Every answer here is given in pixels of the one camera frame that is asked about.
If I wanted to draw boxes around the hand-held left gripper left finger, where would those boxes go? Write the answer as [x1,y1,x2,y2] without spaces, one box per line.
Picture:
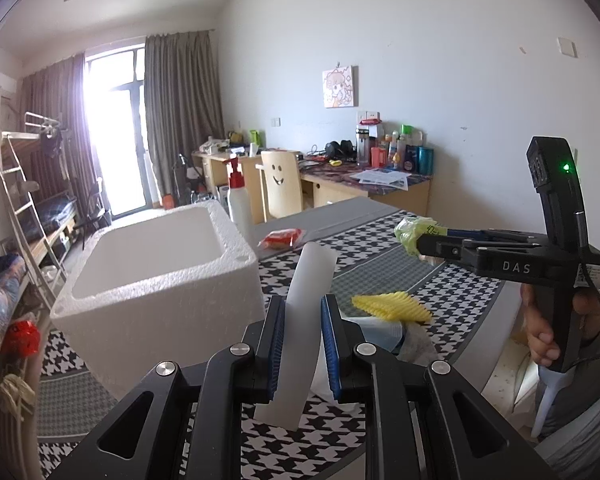
[42,294,287,480]

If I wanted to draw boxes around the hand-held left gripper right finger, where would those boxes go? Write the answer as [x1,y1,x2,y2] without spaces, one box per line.
[320,294,556,480]

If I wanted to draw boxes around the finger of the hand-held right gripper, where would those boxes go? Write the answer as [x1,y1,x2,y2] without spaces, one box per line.
[416,232,483,272]
[445,228,548,248]

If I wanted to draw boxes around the yellow-green packet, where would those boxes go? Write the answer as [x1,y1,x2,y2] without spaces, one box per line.
[394,215,448,261]

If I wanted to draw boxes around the yellow ridged sponge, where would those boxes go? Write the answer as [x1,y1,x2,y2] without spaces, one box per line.
[351,291,433,323]

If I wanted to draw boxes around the white foam box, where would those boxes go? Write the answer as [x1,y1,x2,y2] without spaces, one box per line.
[50,202,263,401]

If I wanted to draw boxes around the person's right forearm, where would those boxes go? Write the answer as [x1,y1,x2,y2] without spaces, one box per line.
[535,300,600,436]

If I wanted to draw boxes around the person's right hand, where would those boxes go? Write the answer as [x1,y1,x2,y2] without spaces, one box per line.
[520,282,600,367]

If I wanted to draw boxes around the houndstooth patterned bed sheet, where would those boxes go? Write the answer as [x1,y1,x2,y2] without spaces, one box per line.
[35,197,521,480]

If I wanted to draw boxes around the printed paper sheets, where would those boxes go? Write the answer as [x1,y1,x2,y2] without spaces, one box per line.
[350,167,411,191]

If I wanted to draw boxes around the cluster of toiletry bottles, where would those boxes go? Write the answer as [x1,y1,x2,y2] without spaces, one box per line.
[356,117,436,177]

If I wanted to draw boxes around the red snack packet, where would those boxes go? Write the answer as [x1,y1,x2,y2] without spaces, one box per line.
[257,227,307,251]

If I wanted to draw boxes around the wooden desk with patterned cover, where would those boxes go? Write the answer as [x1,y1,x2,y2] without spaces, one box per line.
[300,157,431,211]

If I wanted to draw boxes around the white pump bottle red top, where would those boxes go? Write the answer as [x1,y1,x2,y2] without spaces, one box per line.
[227,155,255,251]

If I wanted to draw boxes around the wooden chair with smiley face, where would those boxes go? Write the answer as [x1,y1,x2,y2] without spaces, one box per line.
[260,149,303,221]

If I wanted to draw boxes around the wooden desk with drawers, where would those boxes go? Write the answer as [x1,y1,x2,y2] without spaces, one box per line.
[192,149,263,201]

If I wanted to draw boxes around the black folding chair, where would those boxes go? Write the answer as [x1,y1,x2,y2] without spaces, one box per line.
[86,177,112,228]

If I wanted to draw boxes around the red bag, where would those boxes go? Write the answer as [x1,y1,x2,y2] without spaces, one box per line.
[5,320,40,358]

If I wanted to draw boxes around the glass balcony door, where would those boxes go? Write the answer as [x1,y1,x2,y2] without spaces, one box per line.
[85,45,151,221]

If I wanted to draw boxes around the wide grey-brown curtain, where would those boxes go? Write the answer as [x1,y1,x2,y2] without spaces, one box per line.
[145,30,227,208]

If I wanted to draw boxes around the dark blue mattress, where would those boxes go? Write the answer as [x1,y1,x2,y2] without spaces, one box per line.
[35,197,78,226]

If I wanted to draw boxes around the blue patterned quilt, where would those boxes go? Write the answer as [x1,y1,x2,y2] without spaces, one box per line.
[0,255,28,381]

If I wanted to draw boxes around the metal bunk ladder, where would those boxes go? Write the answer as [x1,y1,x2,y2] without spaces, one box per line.
[0,132,68,296]

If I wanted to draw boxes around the dark hanging clothes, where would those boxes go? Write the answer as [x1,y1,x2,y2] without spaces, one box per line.
[37,127,73,176]

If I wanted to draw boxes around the narrow grey-brown curtain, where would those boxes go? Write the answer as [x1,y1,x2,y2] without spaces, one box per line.
[20,52,98,211]

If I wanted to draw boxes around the white strap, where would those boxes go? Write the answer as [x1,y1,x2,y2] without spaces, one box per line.
[532,370,563,438]

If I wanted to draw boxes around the cartoon wall picture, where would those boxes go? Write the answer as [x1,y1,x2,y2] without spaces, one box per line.
[322,65,357,109]

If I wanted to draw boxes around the beige rope bundle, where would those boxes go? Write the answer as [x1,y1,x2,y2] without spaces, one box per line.
[0,372,36,418]

